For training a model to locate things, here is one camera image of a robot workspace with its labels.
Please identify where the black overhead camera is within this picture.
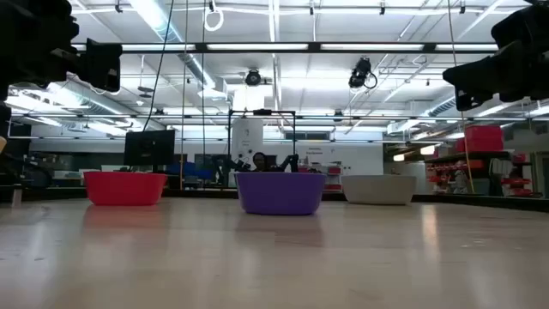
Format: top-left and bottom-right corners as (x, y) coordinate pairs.
(347, 57), (379, 90)

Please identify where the round black ceiling fixture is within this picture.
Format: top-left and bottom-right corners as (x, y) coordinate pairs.
(244, 68), (263, 88)

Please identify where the black background rig frame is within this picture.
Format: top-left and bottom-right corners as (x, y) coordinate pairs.
(226, 108), (298, 173)

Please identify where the person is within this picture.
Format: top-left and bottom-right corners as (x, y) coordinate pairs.
(250, 151), (270, 173)

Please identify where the red storage bin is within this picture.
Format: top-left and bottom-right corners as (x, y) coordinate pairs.
(455, 124), (505, 154)

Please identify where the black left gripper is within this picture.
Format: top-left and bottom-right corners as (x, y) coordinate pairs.
(0, 0), (124, 100)

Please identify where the blue-purple plastic bowl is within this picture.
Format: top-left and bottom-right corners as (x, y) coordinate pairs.
(233, 171), (328, 216)

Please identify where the white cylindrical tank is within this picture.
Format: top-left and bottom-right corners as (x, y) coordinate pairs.
(231, 117), (265, 167)

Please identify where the white cable loop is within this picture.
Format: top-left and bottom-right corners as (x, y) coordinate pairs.
(203, 5), (226, 33)

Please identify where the silver ventilation duct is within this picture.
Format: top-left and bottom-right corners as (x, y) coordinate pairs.
(128, 0), (218, 89)

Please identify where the black computer monitor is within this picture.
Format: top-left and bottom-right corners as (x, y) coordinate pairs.
(123, 129), (177, 168)

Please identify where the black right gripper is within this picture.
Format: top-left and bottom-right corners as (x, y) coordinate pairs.
(442, 3), (549, 112)

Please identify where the light grey plastic bowl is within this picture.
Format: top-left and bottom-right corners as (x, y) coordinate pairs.
(341, 173), (419, 206)

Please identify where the dark storage shelf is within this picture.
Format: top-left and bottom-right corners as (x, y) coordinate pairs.
(423, 149), (512, 195)

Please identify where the black frame top beam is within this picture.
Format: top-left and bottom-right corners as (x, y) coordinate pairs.
(71, 40), (499, 55)

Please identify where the red plastic bowl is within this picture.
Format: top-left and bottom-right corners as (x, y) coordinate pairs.
(82, 171), (169, 207)

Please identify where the black hanging cable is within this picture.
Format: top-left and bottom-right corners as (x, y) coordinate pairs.
(142, 0), (176, 132)
(179, 0), (190, 190)
(200, 0), (208, 190)

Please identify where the yellow pole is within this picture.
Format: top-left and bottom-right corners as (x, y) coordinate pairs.
(446, 0), (476, 194)

